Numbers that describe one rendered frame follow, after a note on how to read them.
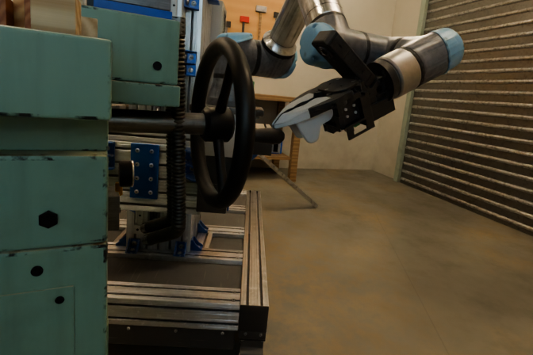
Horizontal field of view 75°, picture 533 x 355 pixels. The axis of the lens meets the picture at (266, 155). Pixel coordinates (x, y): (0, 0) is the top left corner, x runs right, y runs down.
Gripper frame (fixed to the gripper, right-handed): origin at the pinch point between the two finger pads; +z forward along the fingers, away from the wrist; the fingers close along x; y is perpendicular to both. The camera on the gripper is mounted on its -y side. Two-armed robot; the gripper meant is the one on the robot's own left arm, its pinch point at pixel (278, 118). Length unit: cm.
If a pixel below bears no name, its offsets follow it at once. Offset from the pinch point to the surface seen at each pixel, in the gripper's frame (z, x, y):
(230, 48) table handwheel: 1.9, 4.7, -11.4
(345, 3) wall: -243, 314, 29
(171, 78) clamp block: 11.4, 5.8, -10.5
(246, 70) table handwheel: 2.1, 0.5, -8.5
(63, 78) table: 21.1, -17.4, -16.6
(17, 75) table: 23.6, -17.4, -17.7
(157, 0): 8.5, 7.7, -20.7
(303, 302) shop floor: -7, 61, 104
